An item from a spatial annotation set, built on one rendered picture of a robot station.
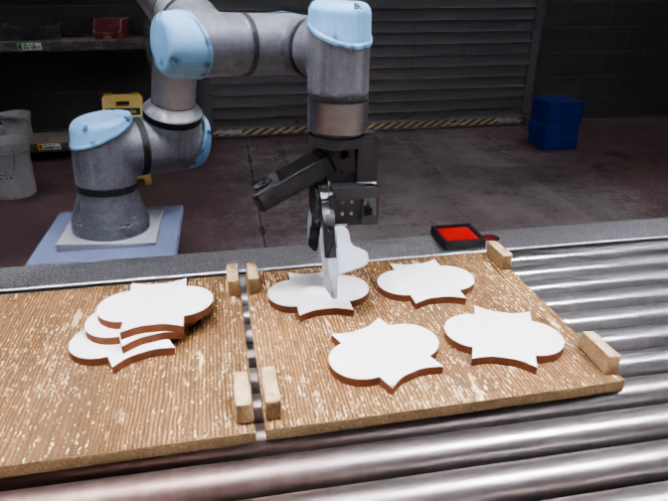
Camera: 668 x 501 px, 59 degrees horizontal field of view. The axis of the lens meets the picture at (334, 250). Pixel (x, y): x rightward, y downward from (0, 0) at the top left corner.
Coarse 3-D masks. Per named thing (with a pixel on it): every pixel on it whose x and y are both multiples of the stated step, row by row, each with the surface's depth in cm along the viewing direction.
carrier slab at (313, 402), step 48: (480, 288) 86; (528, 288) 86; (288, 336) 75; (576, 336) 75; (288, 384) 66; (336, 384) 66; (432, 384) 66; (480, 384) 66; (528, 384) 66; (576, 384) 66; (288, 432) 60
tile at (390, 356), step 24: (336, 336) 73; (360, 336) 73; (384, 336) 73; (408, 336) 73; (432, 336) 73; (336, 360) 68; (360, 360) 68; (384, 360) 68; (408, 360) 68; (432, 360) 68; (360, 384) 65; (384, 384) 65
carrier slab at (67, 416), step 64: (0, 320) 78; (64, 320) 78; (0, 384) 66; (64, 384) 66; (128, 384) 66; (192, 384) 66; (0, 448) 57; (64, 448) 57; (128, 448) 57; (192, 448) 58
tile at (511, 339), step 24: (480, 312) 78; (504, 312) 78; (528, 312) 78; (456, 336) 73; (480, 336) 73; (504, 336) 73; (528, 336) 73; (552, 336) 73; (480, 360) 69; (504, 360) 69; (528, 360) 68; (552, 360) 70
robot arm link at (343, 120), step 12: (312, 108) 71; (324, 108) 69; (336, 108) 69; (348, 108) 69; (360, 108) 70; (312, 120) 71; (324, 120) 70; (336, 120) 70; (348, 120) 70; (360, 120) 71; (312, 132) 73; (324, 132) 71; (336, 132) 70; (348, 132) 70; (360, 132) 72
